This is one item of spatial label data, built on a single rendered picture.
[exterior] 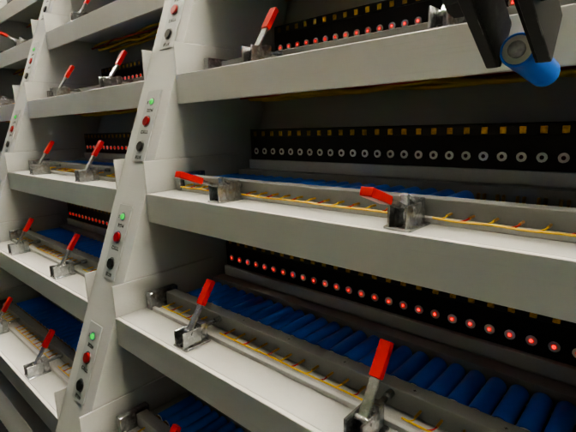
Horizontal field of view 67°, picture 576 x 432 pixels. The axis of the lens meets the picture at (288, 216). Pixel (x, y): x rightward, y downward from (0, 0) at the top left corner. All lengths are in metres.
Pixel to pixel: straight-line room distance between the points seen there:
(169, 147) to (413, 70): 0.41
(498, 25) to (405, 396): 0.33
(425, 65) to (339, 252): 0.20
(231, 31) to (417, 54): 0.44
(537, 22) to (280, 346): 0.43
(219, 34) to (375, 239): 0.51
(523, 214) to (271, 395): 0.30
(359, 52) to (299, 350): 0.34
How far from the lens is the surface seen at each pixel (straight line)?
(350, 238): 0.43
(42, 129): 1.38
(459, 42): 0.45
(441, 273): 0.39
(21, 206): 1.37
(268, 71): 0.58
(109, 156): 1.25
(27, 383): 1.00
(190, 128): 0.75
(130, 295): 0.72
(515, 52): 0.28
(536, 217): 0.41
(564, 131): 0.54
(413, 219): 0.41
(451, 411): 0.45
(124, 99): 0.89
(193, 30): 0.78
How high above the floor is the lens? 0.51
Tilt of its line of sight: 4 degrees up
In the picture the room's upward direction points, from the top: 13 degrees clockwise
